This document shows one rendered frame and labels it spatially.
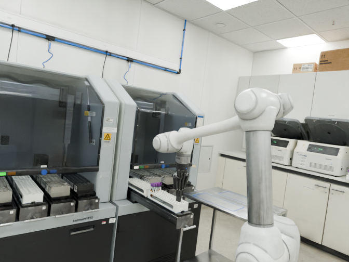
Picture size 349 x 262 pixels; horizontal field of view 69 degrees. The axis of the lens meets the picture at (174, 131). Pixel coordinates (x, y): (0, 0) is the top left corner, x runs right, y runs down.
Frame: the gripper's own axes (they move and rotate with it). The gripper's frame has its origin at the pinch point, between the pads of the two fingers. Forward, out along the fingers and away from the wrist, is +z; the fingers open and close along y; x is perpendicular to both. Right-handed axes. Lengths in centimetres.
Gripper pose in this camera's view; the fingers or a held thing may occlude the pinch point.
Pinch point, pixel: (178, 195)
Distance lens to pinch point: 159.3
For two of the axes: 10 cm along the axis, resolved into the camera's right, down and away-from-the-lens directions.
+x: 6.4, 1.1, -7.6
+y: -7.6, -0.5, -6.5
